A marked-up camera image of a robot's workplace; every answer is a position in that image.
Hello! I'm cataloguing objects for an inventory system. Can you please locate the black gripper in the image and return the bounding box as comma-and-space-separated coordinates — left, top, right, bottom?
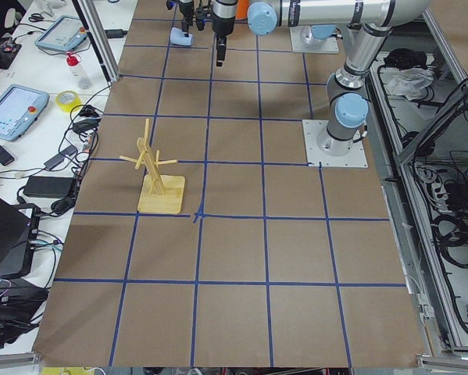
177, 0, 212, 38
211, 0, 238, 67

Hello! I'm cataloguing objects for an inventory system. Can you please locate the light blue plastic cup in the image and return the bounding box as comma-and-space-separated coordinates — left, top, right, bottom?
170, 27, 194, 47

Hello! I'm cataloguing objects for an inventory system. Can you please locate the wooden cup rack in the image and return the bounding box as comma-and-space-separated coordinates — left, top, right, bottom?
120, 119, 185, 214

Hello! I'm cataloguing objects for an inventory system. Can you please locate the orange can with silver lid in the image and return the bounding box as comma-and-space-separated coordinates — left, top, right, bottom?
235, 0, 249, 20

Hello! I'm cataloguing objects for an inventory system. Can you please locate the white squeeze bottle red cap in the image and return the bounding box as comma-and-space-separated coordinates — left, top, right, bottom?
66, 52, 92, 90

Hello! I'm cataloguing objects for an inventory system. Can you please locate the far teach pendant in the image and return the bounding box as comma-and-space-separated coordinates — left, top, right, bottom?
34, 16, 87, 52

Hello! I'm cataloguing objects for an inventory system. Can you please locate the teach pendant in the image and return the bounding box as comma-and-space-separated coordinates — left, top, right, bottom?
0, 84, 50, 141
34, 16, 87, 52

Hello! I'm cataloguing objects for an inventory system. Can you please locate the yellow tape roll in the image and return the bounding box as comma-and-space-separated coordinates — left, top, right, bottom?
55, 91, 82, 113

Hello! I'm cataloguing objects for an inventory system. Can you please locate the grey small adapter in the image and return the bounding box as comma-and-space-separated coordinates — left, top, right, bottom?
44, 154, 65, 170

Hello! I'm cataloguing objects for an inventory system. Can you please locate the near teach pendant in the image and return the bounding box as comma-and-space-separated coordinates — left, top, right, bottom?
0, 84, 50, 141

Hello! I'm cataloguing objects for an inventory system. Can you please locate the black power adapter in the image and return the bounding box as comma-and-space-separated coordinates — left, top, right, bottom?
23, 176, 74, 198

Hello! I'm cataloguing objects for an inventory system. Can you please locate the black smartphone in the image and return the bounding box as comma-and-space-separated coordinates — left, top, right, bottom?
0, 145, 15, 166

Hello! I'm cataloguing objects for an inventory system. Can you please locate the black laptop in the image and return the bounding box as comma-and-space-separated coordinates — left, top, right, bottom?
0, 198, 40, 280

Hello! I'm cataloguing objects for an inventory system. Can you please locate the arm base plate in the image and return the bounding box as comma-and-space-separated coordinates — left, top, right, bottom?
290, 24, 339, 54
302, 120, 368, 168

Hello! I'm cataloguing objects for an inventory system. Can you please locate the aluminium frame post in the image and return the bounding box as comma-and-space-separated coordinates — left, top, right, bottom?
72, 0, 120, 85

